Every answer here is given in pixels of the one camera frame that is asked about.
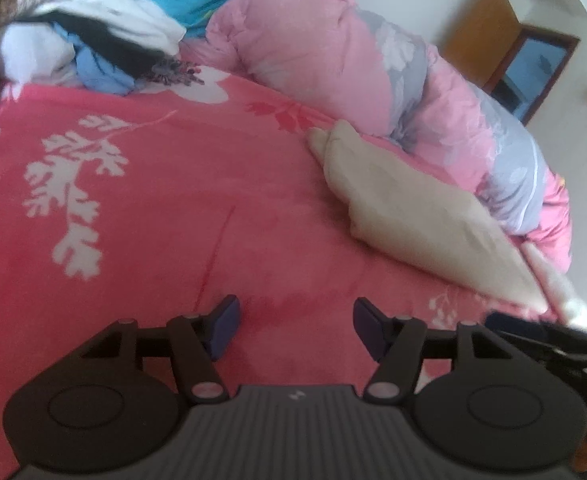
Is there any beige zip hoodie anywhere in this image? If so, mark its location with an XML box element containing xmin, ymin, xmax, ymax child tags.
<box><xmin>307</xmin><ymin>120</ymin><xmax>548</xmax><ymax>314</ymax></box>

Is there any pile of mixed clothes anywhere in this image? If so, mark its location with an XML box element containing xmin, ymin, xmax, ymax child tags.
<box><xmin>0</xmin><ymin>0</ymin><xmax>192</xmax><ymax>96</ymax></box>

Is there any white folded garment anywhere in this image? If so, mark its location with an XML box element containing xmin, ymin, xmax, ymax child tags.
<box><xmin>520</xmin><ymin>242</ymin><xmax>587</xmax><ymax>333</ymax></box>

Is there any brown wooden door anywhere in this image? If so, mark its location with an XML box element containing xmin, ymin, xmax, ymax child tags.
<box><xmin>440</xmin><ymin>0</ymin><xmax>580</xmax><ymax>124</ymax></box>

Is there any pink grey floral duvet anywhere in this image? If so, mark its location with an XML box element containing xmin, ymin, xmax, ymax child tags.
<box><xmin>181</xmin><ymin>0</ymin><xmax>572</xmax><ymax>271</ymax></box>

